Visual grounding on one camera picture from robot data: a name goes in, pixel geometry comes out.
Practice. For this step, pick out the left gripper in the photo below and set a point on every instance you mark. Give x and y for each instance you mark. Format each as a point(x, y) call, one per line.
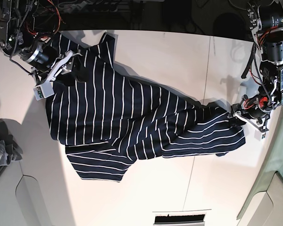
point(254, 111)

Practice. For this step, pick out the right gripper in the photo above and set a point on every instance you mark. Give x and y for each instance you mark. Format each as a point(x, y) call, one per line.
point(43, 58)

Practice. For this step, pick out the navy white striped t-shirt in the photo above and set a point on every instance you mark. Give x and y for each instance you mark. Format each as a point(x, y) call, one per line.
point(107, 121)

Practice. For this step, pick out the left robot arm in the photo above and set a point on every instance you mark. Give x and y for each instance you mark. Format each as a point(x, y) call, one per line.
point(266, 26)

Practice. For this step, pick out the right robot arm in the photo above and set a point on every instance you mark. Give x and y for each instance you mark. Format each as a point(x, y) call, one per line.
point(30, 29)

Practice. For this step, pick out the grey dark clothes pile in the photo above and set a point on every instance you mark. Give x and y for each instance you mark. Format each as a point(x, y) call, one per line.
point(9, 149)

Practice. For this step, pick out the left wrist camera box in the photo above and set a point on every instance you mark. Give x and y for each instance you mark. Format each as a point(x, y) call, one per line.
point(258, 135)

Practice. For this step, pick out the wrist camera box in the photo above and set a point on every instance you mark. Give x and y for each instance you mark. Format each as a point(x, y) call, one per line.
point(43, 90)
point(258, 135)

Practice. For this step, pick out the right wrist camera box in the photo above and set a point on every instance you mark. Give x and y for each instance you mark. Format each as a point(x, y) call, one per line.
point(43, 90)

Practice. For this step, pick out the table cable slot opening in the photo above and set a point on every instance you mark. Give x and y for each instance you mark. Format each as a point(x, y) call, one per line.
point(180, 218)

